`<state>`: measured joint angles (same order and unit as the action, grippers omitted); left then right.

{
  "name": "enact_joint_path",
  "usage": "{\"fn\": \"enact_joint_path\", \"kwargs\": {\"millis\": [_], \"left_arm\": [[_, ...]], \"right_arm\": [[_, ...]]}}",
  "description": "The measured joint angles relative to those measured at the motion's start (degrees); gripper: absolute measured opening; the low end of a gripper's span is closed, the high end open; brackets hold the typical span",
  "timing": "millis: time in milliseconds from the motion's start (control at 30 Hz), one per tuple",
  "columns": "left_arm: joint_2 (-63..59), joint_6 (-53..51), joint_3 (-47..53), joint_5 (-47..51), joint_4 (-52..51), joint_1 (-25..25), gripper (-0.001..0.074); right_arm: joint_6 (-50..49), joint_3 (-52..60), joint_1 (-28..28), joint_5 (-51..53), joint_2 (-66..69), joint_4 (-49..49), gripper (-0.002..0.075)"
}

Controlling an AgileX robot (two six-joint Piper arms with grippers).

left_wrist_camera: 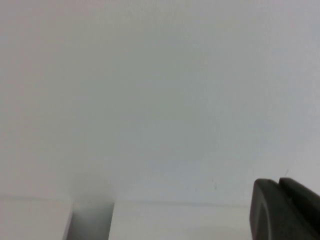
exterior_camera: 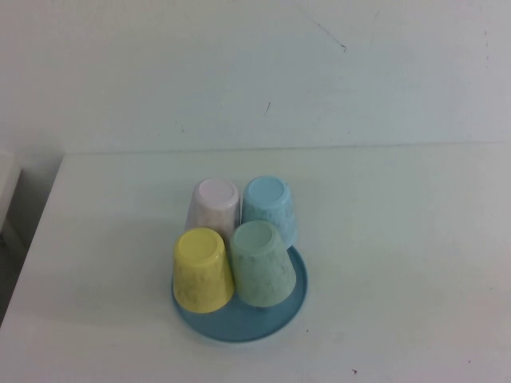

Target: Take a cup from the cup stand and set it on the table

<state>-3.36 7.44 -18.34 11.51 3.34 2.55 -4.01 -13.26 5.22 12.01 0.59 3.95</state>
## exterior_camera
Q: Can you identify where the round blue cup stand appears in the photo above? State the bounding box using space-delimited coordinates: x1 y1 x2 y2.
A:
170 243 311 343

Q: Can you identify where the pale green plastic cup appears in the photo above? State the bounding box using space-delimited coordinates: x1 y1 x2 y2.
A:
228 220 299 309

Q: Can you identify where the light blue plastic cup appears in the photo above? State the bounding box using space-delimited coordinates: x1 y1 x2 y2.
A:
240 176 299 248

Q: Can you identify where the pale pink plastic cup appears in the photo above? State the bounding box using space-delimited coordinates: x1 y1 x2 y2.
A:
184 178 241 240

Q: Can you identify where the yellow plastic cup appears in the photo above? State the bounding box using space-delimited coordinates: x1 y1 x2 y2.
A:
172 227 236 314

